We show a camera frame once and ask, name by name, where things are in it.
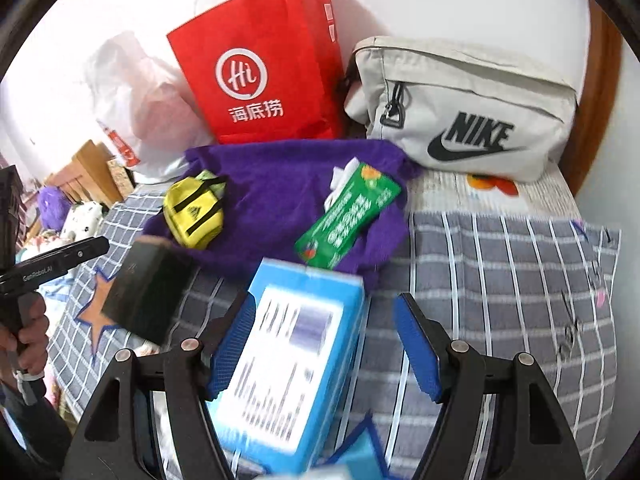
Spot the blue wet wipes pack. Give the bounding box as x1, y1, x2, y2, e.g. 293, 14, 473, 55
209, 259, 366, 474

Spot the yellow Adidas mini bag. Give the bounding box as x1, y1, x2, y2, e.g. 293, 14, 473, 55
163, 170, 228, 250

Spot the green tissue packet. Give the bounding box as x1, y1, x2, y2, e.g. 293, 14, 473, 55
294, 157, 401, 270

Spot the person's left hand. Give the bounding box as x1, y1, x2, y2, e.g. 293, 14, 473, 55
1, 292, 49, 388

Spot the purple plush toy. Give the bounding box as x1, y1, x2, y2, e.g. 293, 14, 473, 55
37, 186, 72, 232

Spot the orange star patch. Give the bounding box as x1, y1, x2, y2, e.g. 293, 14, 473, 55
75, 269, 119, 362

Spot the dark green tea tin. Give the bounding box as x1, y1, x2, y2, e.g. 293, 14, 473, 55
101, 235, 194, 346

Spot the wooden headboard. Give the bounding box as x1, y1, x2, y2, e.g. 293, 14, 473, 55
44, 140, 122, 208

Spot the brown patterned box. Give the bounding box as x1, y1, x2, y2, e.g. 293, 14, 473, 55
106, 158, 134, 200

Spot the blue star patch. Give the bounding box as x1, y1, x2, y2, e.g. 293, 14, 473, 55
302, 412, 394, 480

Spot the grey checkered bed sheet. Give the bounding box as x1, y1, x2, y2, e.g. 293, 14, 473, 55
50, 176, 622, 479

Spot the white Miniso plastic bag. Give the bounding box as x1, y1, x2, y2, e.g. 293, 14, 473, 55
87, 34, 212, 182

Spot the purple towel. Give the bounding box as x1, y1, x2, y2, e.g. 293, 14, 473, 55
176, 140, 421, 290

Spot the red paper shopping bag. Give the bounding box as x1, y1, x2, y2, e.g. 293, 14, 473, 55
167, 0, 346, 144

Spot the beige Nike waist bag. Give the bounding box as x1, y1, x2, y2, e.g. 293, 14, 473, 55
345, 36, 577, 182

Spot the wooden door frame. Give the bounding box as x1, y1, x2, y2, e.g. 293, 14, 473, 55
560, 0, 623, 196

